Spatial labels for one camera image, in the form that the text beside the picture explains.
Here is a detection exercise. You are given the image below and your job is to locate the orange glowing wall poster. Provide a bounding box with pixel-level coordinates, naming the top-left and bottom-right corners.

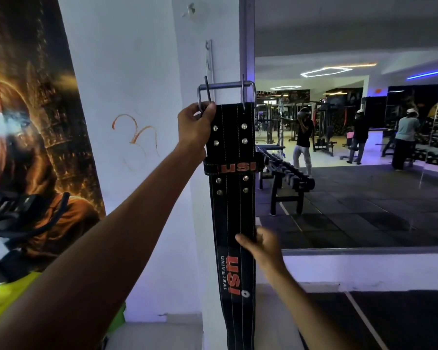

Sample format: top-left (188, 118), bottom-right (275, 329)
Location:
top-left (0, 0), bottom-right (107, 285)

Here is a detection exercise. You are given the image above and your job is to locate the black dumbbell rack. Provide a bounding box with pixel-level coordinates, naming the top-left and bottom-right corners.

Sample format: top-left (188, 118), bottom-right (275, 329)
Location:
top-left (257, 146), bottom-right (316, 216)

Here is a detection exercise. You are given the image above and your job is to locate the large wall mirror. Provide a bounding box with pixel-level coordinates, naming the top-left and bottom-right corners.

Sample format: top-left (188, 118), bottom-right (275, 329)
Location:
top-left (246, 0), bottom-right (438, 256)

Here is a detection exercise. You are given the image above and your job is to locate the person's right hand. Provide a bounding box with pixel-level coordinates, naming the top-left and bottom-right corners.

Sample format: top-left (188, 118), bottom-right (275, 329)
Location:
top-left (235, 227), bottom-right (289, 280)

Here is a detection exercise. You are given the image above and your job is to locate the row of black dumbbells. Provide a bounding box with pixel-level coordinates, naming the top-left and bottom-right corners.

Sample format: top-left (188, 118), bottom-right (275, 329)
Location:
top-left (413, 133), bottom-right (438, 169)

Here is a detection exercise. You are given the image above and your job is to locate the person's left hand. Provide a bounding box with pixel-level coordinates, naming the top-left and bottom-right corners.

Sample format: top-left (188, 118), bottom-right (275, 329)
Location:
top-left (177, 102), bottom-right (217, 164)

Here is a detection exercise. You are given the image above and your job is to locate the neon yellow cloth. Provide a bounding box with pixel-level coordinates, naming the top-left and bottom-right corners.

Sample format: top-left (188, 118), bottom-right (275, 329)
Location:
top-left (0, 271), bottom-right (127, 336)

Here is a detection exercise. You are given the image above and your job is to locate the person's left forearm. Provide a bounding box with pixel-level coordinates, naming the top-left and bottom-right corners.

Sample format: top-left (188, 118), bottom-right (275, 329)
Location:
top-left (0, 143), bottom-right (207, 350)

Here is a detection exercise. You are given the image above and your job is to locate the black leather weightlifting belt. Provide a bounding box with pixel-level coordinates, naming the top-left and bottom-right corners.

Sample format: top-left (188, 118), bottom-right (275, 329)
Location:
top-left (197, 74), bottom-right (265, 350)

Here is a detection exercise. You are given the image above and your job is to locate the black cable gym machine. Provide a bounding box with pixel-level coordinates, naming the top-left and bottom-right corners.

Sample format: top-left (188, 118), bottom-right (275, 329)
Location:
top-left (311, 102), bottom-right (338, 157)

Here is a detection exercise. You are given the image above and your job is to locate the blue ceiling light strip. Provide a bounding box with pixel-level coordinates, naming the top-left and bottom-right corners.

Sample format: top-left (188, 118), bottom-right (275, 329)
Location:
top-left (406, 68), bottom-right (438, 81)

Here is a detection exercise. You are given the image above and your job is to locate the black strapped gear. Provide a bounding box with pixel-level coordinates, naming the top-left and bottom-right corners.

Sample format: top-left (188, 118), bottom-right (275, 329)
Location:
top-left (0, 192), bottom-right (71, 268)

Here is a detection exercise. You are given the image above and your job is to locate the person's right forearm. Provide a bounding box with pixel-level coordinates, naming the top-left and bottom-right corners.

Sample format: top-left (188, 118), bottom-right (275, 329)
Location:
top-left (268, 267), bottom-right (356, 350)

